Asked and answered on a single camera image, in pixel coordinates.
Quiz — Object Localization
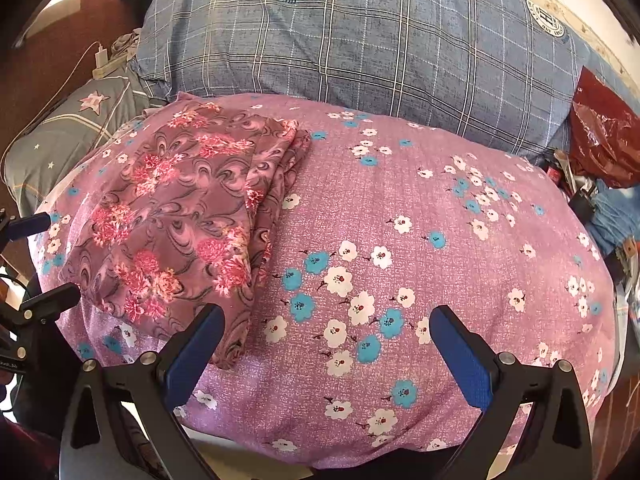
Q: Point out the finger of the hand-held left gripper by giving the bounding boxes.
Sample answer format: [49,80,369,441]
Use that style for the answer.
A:
[0,212,52,242]
[0,282,82,333]

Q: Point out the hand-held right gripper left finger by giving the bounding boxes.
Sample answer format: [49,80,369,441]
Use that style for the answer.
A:
[59,304,226,480]

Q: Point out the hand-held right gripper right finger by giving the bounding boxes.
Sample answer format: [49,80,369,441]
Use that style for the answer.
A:
[429,305,593,480]

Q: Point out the mauve floral swirl-print garment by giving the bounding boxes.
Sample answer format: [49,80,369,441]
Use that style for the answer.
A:
[59,101,313,371]

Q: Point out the grey pillow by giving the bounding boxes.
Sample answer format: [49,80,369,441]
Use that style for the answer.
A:
[2,74,168,221]

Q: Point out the pink blossom-print blanket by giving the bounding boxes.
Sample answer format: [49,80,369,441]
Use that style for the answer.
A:
[27,92,618,471]

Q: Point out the white charger plug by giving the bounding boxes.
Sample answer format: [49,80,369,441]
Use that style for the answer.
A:
[92,45,112,80]

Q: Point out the dark red sofa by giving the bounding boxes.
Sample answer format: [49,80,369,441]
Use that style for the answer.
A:
[12,0,151,131]

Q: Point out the crumpled grey cloth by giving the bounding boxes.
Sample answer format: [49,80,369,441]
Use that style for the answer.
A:
[109,29,147,63]

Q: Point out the blue denim cloth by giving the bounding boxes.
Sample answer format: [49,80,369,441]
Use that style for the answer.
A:
[586,180,640,257]

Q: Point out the red plastic bag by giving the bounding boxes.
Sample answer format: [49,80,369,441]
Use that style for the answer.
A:
[570,66,640,189]

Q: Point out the blue plaid quilt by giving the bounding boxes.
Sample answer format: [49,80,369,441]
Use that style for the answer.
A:
[136,0,640,156]

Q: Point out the white charging cable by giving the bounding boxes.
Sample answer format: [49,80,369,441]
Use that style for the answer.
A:
[7,41,103,148]

